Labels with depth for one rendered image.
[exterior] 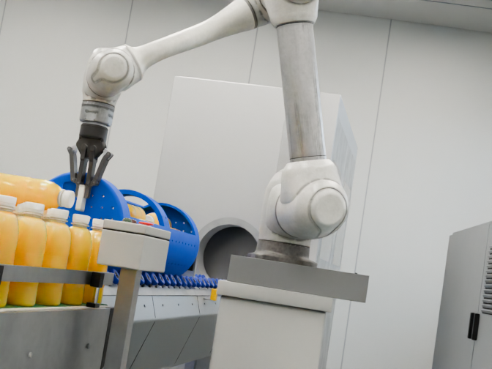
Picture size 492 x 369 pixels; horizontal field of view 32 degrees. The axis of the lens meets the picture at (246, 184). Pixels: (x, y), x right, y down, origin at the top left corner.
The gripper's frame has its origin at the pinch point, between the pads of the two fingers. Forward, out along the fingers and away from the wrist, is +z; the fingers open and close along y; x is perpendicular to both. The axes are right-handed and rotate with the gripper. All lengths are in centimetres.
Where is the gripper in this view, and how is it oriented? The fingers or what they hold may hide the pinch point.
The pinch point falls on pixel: (81, 198)
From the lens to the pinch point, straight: 234.0
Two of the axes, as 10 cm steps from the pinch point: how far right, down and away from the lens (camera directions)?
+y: 9.7, 1.3, -2.0
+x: 1.8, 1.3, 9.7
